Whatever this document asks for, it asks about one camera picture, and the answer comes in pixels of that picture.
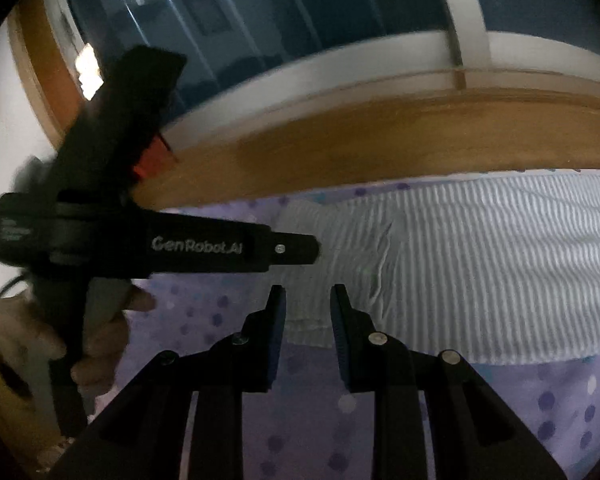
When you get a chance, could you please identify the grey striped pants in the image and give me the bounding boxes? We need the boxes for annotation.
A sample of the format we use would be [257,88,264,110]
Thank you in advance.
[275,172,600,366]

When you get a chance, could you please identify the person's left forearm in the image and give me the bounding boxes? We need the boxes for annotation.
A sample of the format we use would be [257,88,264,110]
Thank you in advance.
[0,310,56,461]

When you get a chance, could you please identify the black cable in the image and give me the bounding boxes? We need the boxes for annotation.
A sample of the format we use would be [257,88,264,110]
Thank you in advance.
[0,271,32,311]

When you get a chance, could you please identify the wooden bed headboard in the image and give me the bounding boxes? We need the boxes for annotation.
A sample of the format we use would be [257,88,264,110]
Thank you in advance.
[7,0,600,211]

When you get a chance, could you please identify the person's left hand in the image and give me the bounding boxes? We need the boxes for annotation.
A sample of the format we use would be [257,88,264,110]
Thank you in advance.
[0,285,157,402]

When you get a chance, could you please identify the white box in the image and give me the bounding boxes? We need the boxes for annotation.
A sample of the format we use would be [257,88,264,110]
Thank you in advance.
[75,42,103,103]

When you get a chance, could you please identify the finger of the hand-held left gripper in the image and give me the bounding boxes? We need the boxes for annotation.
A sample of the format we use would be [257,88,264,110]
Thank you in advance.
[270,232,322,267]

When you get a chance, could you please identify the white window frame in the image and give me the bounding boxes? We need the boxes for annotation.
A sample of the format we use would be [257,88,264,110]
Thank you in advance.
[45,0,600,151]

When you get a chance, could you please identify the purple dotted pink bedsheet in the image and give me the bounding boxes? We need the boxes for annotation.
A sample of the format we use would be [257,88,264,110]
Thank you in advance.
[87,170,600,480]

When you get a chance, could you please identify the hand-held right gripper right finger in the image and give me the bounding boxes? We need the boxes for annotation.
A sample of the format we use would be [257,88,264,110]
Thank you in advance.
[329,284,568,480]

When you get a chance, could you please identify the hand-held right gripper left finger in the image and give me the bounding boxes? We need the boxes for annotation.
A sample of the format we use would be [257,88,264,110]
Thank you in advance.
[50,284,287,480]

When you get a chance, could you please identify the red box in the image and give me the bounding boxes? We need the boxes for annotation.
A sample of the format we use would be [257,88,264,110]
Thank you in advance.
[132,132,174,181]

